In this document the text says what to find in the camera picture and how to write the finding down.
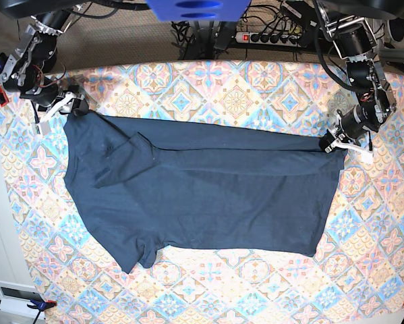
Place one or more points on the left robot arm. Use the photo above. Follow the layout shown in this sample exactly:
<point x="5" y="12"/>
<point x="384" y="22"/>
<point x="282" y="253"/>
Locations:
<point x="345" y="25"/>

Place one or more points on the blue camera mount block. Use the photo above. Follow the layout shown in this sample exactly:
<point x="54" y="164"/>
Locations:
<point x="198" y="10"/>

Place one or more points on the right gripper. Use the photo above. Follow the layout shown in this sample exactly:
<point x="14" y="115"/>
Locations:
<point x="77" y="105"/>

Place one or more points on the dark navy t-shirt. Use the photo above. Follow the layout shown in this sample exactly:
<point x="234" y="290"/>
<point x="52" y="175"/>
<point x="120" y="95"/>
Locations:
<point x="140" y="185"/>

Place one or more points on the aluminium frame post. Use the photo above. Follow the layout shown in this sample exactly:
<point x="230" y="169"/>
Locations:
<point x="390" y="42"/>

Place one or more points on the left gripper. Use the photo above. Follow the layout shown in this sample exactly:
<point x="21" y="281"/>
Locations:
<point x="327" y="142"/>

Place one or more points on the lower left table clamp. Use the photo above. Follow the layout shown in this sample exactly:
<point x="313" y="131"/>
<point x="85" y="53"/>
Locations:
<point x="36" y="305"/>

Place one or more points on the patterned colourful tablecloth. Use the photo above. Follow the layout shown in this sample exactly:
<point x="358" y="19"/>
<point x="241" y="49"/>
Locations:
<point x="357" y="272"/>

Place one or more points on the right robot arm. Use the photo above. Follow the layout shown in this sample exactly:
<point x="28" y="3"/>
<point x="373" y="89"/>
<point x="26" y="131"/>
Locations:
<point x="24" y="71"/>

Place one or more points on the white power strip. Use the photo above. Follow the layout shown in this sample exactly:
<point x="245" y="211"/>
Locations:
<point x="267" y="39"/>

